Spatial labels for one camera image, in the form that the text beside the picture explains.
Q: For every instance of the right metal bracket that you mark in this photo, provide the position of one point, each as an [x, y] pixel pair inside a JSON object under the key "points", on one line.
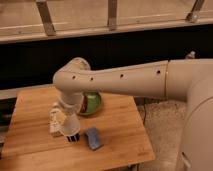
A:
{"points": [[192, 16]]}

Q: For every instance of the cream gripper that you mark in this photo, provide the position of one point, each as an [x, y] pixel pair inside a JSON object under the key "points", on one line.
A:
{"points": [[60, 117]]}

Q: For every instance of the metal bracket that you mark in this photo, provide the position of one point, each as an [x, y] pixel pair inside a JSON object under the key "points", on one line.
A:
{"points": [[45, 17], [192, 16], [112, 14]]}

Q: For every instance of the brown sausage in bowl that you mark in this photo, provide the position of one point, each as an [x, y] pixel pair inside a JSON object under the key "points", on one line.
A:
{"points": [[84, 104]]}

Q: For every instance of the clear plastic bottle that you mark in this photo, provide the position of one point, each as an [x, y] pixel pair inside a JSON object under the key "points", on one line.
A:
{"points": [[191, 55]]}

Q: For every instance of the green bowl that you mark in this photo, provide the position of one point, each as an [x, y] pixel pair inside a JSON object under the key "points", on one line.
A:
{"points": [[94, 103]]}

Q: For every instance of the middle metal bracket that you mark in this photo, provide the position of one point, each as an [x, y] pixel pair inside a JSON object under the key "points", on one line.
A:
{"points": [[112, 14]]}

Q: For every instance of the blue sponge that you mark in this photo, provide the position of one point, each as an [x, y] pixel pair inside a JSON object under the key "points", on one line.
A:
{"points": [[93, 137]]}

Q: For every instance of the black white striped eraser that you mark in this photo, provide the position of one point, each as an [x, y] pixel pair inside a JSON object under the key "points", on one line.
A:
{"points": [[73, 138]]}

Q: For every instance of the white ceramic cup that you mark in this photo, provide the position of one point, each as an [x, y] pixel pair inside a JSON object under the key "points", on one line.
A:
{"points": [[71, 126]]}

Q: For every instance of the white glue bottle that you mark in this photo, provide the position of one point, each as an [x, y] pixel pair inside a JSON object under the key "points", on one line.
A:
{"points": [[54, 126]]}

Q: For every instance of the left metal bracket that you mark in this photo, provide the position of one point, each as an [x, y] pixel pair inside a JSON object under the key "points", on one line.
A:
{"points": [[45, 17]]}

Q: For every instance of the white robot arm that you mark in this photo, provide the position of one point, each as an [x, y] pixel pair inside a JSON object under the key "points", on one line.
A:
{"points": [[188, 80]]}

